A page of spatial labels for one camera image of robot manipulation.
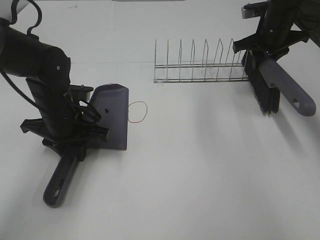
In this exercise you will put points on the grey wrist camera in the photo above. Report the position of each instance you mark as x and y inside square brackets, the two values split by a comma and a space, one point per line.
[253, 10]
[80, 92]

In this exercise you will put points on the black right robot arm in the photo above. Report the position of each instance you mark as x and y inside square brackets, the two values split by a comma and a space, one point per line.
[307, 18]

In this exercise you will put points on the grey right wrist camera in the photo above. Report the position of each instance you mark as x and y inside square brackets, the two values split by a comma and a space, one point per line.
[253, 10]

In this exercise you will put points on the grey plastic dustpan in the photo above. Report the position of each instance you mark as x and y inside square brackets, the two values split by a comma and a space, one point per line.
[113, 97]

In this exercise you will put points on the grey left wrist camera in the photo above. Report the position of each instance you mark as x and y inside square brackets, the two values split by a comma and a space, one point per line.
[80, 92]

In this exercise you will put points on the chrome wire dish rack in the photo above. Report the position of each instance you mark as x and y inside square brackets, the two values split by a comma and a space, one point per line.
[217, 64]

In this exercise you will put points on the grey hand brush black bristles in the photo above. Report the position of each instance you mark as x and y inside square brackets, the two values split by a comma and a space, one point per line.
[270, 81]

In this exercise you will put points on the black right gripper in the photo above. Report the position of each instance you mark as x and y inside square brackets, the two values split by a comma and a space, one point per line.
[273, 35]

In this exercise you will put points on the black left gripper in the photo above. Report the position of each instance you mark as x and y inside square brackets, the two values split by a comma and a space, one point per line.
[63, 121]

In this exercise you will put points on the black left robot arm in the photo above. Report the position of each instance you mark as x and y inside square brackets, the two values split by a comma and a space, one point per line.
[40, 73]

